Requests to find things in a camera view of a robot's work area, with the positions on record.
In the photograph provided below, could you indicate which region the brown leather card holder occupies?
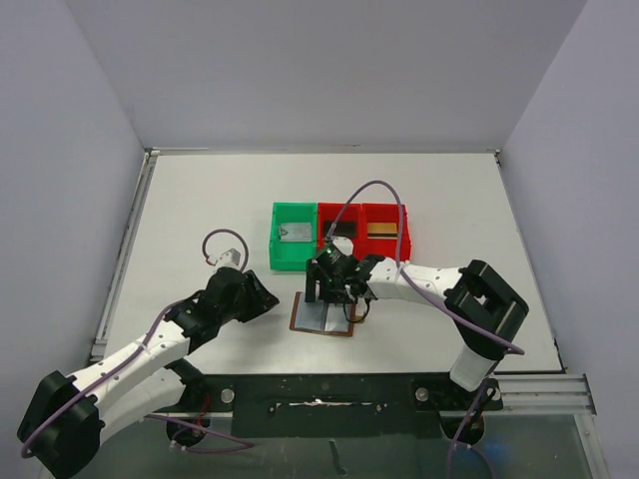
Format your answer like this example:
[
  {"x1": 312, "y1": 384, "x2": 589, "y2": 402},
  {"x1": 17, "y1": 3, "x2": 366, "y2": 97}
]
[{"x1": 290, "y1": 291, "x2": 367, "y2": 337}]

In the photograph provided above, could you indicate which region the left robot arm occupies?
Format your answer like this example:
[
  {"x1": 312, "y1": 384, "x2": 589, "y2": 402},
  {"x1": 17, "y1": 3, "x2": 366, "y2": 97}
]
[{"x1": 17, "y1": 266, "x2": 279, "y2": 474}]

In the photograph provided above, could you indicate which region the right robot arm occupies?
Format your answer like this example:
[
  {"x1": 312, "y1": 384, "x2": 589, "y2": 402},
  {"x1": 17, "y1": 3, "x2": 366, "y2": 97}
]
[{"x1": 306, "y1": 242, "x2": 529, "y2": 392}]

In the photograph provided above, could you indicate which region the silver card in bin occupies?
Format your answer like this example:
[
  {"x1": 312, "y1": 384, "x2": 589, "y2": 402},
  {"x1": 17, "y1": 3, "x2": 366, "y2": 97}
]
[{"x1": 278, "y1": 222, "x2": 315, "y2": 242}]

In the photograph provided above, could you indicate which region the black card in bin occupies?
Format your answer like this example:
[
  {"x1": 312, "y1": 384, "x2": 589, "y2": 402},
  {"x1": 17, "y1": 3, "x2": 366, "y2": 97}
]
[{"x1": 320, "y1": 220, "x2": 357, "y2": 240}]

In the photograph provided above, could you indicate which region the gold card in bin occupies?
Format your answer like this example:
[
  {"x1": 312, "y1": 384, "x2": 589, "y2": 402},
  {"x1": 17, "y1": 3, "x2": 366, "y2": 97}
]
[{"x1": 366, "y1": 222, "x2": 399, "y2": 240}]

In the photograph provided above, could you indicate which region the green plastic bin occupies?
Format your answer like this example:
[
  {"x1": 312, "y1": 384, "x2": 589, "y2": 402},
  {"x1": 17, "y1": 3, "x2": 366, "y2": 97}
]
[{"x1": 269, "y1": 203, "x2": 318, "y2": 271}]

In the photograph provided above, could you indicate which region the red middle bin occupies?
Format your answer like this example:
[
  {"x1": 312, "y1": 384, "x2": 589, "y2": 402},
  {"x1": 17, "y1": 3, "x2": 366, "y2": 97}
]
[{"x1": 317, "y1": 203, "x2": 366, "y2": 260}]

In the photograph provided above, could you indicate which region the red bin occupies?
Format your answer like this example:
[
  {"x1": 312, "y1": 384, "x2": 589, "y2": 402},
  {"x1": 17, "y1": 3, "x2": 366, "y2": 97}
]
[
  {"x1": 361, "y1": 203, "x2": 411, "y2": 261},
  {"x1": 317, "y1": 203, "x2": 366, "y2": 260}
]

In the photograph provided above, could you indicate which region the red right bin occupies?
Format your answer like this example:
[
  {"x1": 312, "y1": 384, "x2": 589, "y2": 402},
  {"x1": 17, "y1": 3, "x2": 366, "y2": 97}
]
[{"x1": 361, "y1": 203, "x2": 411, "y2": 261}]

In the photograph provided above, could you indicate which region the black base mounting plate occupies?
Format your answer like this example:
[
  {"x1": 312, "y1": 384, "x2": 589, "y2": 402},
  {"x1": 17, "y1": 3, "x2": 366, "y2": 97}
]
[{"x1": 167, "y1": 373, "x2": 503, "y2": 442}]

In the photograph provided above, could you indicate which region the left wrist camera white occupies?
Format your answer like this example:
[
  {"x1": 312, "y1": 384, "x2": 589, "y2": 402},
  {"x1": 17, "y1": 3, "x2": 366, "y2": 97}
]
[{"x1": 206, "y1": 248, "x2": 242, "y2": 269}]

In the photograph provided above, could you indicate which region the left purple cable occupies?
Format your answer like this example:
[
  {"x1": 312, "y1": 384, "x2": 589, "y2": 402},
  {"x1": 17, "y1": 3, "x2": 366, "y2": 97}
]
[{"x1": 19, "y1": 228, "x2": 256, "y2": 459}]

